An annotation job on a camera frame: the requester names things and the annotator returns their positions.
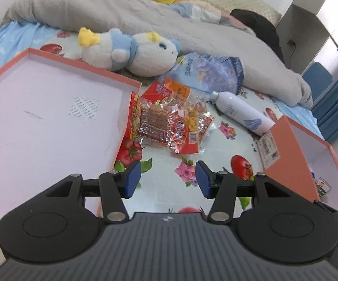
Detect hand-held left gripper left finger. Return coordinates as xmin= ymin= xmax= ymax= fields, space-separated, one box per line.
xmin=44 ymin=160 xmax=143 ymax=225

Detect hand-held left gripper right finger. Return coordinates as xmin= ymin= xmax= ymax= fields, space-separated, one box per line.
xmin=195 ymin=160 xmax=301 ymax=225

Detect clear red-edged snack packet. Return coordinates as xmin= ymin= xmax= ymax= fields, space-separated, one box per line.
xmin=124 ymin=92 xmax=216 ymax=155

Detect pink cardboard box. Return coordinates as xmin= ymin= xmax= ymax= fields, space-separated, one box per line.
xmin=255 ymin=115 xmax=338 ymax=221

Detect orange snack packet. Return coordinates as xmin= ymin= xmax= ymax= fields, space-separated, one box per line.
xmin=165 ymin=77 xmax=191 ymax=101

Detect floral printed cloth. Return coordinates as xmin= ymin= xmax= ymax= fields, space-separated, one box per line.
xmin=0 ymin=28 xmax=293 ymax=273

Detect white spray bottle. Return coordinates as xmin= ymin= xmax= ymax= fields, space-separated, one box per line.
xmin=209 ymin=91 xmax=275 ymax=137

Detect pink box lid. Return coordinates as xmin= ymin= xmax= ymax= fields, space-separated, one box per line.
xmin=0 ymin=48 xmax=143 ymax=229

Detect light blue plastic bag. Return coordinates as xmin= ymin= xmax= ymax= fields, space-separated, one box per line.
xmin=169 ymin=52 xmax=244 ymax=96

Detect white and blue plush toy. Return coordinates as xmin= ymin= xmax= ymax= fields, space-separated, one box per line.
xmin=78 ymin=27 xmax=182 ymax=78

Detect blue chair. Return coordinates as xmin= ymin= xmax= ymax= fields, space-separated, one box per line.
xmin=301 ymin=61 xmax=334 ymax=101

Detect grey blanket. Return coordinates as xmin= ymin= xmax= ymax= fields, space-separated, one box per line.
xmin=0 ymin=0 xmax=314 ymax=107

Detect black clothing pile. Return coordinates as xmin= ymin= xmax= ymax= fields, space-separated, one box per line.
xmin=230 ymin=9 xmax=287 ymax=65

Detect white wardrobe cabinet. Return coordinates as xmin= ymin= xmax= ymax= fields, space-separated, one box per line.
xmin=276 ymin=0 xmax=338 ymax=74

